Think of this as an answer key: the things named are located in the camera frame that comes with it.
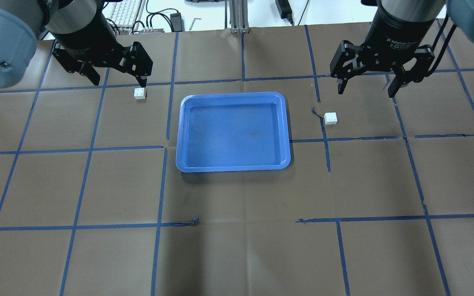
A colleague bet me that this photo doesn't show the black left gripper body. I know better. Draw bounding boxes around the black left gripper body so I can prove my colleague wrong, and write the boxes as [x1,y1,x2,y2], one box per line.
[53,16,133,75]

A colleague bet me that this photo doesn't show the white block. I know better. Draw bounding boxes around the white block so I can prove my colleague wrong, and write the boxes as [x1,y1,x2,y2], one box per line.
[133,88,147,101]
[324,112,338,125]

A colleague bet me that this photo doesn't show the blue plastic tray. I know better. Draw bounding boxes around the blue plastic tray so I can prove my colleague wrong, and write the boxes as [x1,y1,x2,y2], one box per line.
[176,92,291,173]

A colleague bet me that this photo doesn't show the white keyboard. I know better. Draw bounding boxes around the white keyboard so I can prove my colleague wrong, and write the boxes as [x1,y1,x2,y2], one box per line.
[103,0,146,30]

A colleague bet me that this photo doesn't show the black power adapter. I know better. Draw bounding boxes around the black power adapter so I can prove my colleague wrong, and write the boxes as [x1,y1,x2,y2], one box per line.
[170,12,184,32]

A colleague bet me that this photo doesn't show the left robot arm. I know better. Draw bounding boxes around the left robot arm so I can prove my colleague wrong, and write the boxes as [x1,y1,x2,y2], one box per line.
[0,0,153,89]

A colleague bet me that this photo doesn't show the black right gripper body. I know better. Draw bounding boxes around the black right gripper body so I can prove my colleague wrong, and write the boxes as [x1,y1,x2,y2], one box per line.
[350,11,434,76]

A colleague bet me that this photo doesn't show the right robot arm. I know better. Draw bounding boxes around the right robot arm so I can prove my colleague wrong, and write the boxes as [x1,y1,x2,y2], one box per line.
[330,0,474,97]

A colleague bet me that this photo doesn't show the aluminium frame post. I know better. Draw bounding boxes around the aluminium frame post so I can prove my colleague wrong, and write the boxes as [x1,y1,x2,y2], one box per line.
[226,0,250,34]

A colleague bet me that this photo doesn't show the black power brick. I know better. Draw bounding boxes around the black power brick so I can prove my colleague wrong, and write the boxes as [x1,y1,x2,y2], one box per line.
[274,0,295,26]

